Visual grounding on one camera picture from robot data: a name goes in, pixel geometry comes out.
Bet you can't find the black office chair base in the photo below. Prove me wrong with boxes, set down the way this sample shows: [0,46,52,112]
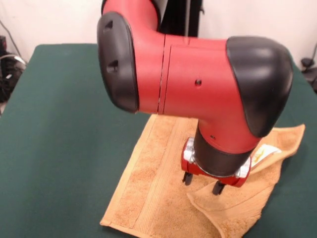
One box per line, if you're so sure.
[301,58,317,94]
[0,52,27,103]

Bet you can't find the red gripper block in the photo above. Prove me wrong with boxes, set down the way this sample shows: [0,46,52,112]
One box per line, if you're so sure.
[181,137,252,196]

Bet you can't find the orange terry towel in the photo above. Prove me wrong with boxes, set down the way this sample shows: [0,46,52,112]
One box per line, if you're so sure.
[100,114,306,238]

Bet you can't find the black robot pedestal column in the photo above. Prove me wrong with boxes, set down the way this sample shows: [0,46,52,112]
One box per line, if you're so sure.
[158,0,204,38]

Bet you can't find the dark green table cloth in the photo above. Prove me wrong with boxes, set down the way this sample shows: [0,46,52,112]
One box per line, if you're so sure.
[0,44,317,238]

